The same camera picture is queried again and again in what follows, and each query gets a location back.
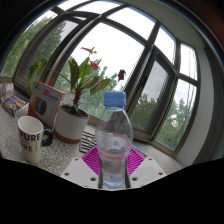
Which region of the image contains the red and white filament box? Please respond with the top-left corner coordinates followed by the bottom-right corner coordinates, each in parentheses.
top-left (27, 80), bottom-right (67, 129)

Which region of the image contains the black tape roll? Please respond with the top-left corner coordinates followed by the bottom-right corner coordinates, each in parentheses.
top-left (41, 128), bottom-right (54, 148)

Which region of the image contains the cream mug with black lettering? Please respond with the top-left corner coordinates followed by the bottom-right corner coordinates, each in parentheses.
top-left (17, 115), bottom-right (45, 164)

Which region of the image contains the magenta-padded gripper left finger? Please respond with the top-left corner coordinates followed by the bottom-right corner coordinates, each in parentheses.
top-left (59, 146), bottom-right (101, 190)

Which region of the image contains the potted plant in white pot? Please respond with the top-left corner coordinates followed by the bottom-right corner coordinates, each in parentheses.
top-left (26, 46), bottom-right (128, 145)

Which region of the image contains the colourful printed book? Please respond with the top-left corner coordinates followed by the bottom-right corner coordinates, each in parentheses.
top-left (0, 95), bottom-right (29, 117)

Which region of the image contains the clear blue-capped water bottle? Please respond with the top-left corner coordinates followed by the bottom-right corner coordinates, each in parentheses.
top-left (95, 91), bottom-right (134, 191)

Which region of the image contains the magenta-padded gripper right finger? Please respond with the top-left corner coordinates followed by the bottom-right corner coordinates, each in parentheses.
top-left (126, 147), bottom-right (168, 190)

